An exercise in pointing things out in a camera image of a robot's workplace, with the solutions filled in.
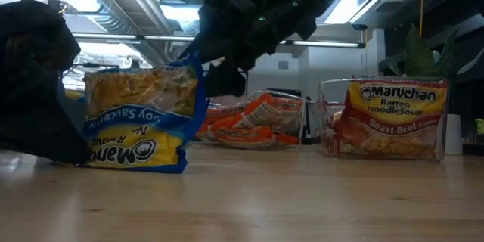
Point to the yellow-green small object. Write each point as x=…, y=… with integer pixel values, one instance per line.
x=479, y=125

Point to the clear plastic bin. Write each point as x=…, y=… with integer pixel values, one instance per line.
x=303, y=136
x=447, y=121

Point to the blue Maruchan noodle packet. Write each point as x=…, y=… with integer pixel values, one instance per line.
x=140, y=121

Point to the red Maruchan noodle packet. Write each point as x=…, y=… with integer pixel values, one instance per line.
x=397, y=121

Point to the green plant in white pot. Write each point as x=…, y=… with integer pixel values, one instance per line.
x=453, y=136

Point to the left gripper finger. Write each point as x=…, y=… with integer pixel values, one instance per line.
x=38, y=121

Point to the silver ventilation duct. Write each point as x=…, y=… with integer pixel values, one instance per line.
x=113, y=7

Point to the long ceiling light strip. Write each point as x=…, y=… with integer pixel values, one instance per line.
x=325, y=43

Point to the grey wall vent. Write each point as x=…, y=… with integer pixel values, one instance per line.
x=283, y=64

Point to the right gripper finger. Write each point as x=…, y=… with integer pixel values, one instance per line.
x=225, y=79

